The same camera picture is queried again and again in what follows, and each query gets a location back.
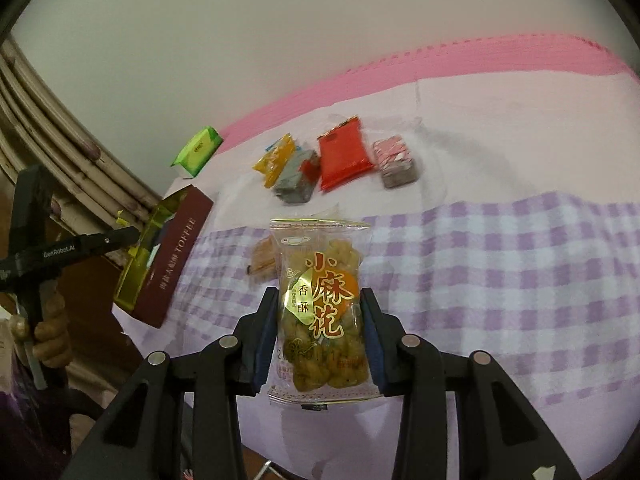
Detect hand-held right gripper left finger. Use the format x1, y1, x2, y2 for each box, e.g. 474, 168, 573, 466
62, 286, 281, 480

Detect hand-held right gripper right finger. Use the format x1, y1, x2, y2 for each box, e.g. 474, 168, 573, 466
360, 286, 583, 480

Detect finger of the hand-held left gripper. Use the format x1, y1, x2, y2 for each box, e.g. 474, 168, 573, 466
75, 226, 142, 258

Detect gold tin box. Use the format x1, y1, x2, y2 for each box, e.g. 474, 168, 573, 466
112, 185, 215, 330

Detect clear packet of dough twists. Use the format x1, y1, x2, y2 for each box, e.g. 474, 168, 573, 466
267, 216, 377, 407

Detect clear packet of orange snacks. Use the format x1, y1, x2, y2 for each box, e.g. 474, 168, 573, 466
247, 237, 279, 287

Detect navy and pale blue packet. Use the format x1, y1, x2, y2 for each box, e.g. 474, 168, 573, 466
272, 149, 322, 207

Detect yellow orange snack packet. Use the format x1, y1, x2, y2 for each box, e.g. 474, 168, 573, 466
252, 134, 297, 188

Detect pink patterned snack packet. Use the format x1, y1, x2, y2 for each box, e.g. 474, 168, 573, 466
372, 134, 420, 190

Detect red snack packet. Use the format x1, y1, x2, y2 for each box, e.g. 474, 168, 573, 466
317, 116, 376, 193

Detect person's left hand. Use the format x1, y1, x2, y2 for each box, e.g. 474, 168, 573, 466
10, 292, 75, 368

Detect bamboo furniture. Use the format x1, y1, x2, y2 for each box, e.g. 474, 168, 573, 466
0, 35, 166, 267

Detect green tissue pack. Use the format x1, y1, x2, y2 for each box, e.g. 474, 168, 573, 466
170, 127, 223, 180

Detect pink and lilac checked cloth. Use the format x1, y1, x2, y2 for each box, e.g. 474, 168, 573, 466
111, 32, 640, 480

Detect person's purple clothing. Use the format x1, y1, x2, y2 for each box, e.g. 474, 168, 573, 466
0, 355, 108, 480

